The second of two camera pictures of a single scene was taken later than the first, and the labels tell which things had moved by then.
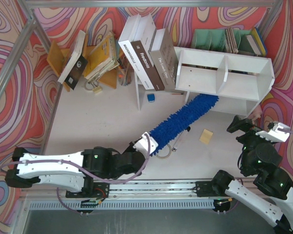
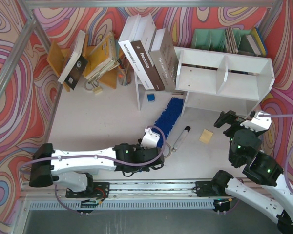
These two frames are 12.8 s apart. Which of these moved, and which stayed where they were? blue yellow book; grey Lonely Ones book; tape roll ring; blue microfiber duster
Moved: blue microfiber duster
Stayed: grey Lonely Ones book; tape roll ring; blue yellow book
